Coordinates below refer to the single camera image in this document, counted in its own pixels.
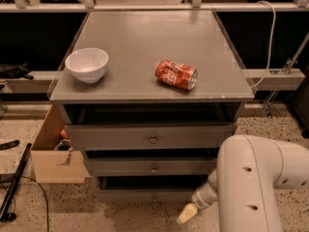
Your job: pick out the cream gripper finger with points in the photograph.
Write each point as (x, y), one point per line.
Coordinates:
(188, 212)

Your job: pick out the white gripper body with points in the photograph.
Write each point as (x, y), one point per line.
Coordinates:
(200, 201)

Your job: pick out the grey bottom drawer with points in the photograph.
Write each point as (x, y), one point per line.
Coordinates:
(148, 188)

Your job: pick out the grey drawer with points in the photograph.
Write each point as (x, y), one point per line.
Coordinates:
(148, 188)
(149, 166)
(151, 136)

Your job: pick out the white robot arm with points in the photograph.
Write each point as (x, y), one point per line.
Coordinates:
(248, 171)

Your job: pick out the grey middle drawer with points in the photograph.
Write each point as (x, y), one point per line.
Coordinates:
(149, 166)

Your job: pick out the grey drawer cabinet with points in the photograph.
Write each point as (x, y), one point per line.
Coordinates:
(129, 93)

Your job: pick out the grey top drawer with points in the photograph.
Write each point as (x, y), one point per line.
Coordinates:
(151, 136)

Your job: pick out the red soda can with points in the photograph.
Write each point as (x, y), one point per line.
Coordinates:
(176, 74)

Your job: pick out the cardboard box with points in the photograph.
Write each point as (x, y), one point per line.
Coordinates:
(50, 164)

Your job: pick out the orange ball in box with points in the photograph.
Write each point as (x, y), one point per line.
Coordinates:
(64, 134)

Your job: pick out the white bowl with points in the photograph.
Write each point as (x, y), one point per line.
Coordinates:
(88, 65)

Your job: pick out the black pole on floor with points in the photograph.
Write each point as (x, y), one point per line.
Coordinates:
(14, 181)

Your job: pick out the black flat tool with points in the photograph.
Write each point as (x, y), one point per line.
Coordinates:
(9, 145)

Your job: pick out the black cloth object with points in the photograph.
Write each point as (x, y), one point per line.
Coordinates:
(11, 71)

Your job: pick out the metal rail frame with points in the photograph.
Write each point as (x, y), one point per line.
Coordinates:
(28, 6)

